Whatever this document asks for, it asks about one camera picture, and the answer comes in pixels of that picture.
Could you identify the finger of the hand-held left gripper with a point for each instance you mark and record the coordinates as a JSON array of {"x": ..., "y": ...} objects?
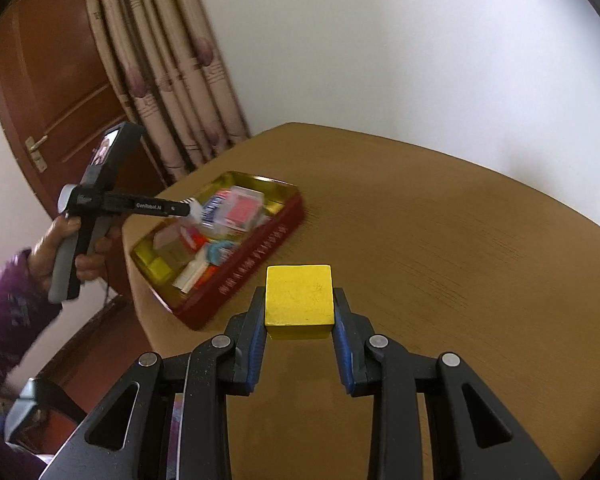
[{"x": 190, "y": 208}]

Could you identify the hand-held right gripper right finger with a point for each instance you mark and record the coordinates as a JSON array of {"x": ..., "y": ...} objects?
[{"x": 342, "y": 360}]

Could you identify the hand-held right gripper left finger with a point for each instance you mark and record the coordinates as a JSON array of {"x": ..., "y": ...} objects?
[{"x": 254, "y": 355}]

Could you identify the clear floss box blue label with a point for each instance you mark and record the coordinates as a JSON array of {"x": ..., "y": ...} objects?
[{"x": 214, "y": 210}]

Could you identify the yellow block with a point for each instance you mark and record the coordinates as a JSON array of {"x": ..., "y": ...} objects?
[{"x": 300, "y": 300}]

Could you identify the gold tin tray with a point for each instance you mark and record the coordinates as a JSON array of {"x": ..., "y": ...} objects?
[{"x": 260, "y": 255}]

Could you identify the person's left forearm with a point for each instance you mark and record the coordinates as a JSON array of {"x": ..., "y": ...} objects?
[{"x": 5, "y": 310}]

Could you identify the person's left hand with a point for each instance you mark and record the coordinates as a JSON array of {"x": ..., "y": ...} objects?
[{"x": 50, "y": 250}]

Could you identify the red and white box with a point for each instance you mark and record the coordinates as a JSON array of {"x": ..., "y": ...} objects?
[{"x": 192, "y": 237}]

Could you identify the small light blue packet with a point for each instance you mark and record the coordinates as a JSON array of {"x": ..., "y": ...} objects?
[{"x": 220, "y": 251}]

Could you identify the clear pink plastic box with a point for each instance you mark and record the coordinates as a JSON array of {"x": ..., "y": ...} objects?
[{"x": 242, "y": 212}]

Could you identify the orange striped box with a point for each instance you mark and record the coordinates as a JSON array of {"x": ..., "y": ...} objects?
[{"x": 212, "y": 274}]

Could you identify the brown wooden door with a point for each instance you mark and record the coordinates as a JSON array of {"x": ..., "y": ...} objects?
[{"x": 45, "y": 60}]

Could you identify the beige patterned curtain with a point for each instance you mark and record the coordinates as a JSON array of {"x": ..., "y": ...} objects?
[{"x": 170, "y": 60}]

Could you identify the dark grey object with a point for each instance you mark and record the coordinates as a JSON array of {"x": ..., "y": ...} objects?
[{"x": 40, "y": 405}]

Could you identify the person's dark clothing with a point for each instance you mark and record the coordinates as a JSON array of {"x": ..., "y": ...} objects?
[{"x": 5, "y": 455}]

